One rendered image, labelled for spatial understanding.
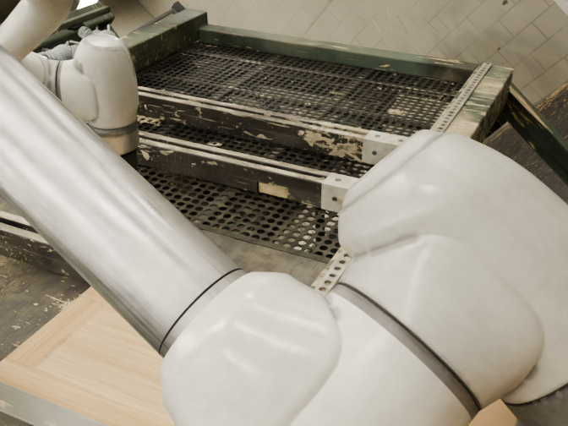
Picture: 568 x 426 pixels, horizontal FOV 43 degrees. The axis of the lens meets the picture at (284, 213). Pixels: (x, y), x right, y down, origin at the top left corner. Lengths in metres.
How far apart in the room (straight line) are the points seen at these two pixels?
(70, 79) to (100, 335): 0.46
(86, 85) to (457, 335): 0.91
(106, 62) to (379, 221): 0.82
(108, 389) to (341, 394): 0.77
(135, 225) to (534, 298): 0.32
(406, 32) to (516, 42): 1.01
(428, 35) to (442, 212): 6.37
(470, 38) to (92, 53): 5.66
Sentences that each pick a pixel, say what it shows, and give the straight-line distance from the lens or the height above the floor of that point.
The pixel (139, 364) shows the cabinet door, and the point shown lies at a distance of 1.30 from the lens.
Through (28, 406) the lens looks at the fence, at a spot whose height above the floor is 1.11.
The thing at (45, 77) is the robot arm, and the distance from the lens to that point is 1.32.
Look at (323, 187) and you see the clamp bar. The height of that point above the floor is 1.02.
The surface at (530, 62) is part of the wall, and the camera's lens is 6.68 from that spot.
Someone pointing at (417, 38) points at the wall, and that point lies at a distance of 6.96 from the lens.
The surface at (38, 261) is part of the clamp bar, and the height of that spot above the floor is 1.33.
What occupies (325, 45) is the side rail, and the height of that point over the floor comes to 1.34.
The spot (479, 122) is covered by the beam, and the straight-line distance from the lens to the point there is 2.16.
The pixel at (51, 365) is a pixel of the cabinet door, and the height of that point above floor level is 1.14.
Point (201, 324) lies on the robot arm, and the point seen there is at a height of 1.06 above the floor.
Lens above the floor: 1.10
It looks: 2 degrees down
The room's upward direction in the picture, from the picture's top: 44 degrees counter-clockwise
